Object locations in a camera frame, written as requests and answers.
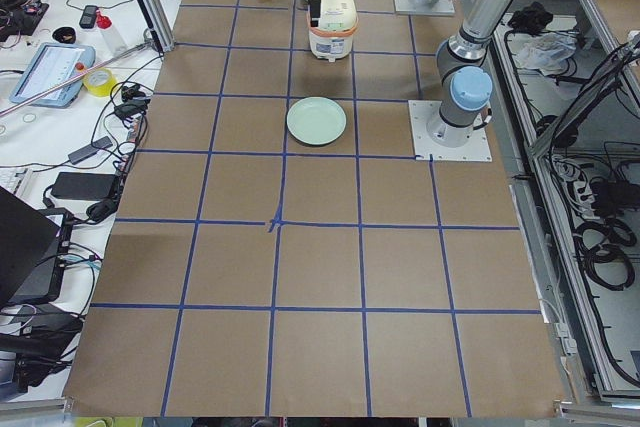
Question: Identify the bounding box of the green plate far side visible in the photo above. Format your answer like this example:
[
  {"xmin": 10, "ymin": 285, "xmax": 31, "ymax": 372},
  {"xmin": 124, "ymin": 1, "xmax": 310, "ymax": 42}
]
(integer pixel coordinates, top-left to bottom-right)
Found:
[{"xmin": 286, "ymin": 97, "xmax": 347, "ymax": 146}]

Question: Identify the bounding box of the yellow tape roll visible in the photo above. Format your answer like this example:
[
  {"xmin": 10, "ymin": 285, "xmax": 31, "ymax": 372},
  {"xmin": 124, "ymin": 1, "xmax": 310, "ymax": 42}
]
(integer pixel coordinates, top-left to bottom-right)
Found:
[{"xmin": 82, "ymin": 68, "xmax": 117, "ymax": 98}]

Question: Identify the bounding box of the blue tablet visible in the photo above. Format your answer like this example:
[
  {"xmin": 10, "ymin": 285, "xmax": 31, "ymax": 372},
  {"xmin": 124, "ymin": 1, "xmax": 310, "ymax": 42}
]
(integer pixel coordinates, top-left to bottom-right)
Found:
[{"xmin": 9, "ymin": 43, "xmax": 96, "ymax": 108}]

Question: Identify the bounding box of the white rice cooker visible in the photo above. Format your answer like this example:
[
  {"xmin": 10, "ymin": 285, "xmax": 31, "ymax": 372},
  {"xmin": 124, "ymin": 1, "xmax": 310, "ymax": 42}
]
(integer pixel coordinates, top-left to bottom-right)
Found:
[{"xmin": 308, "ymin": 0, "xmax": 358, "ymax": 62}]

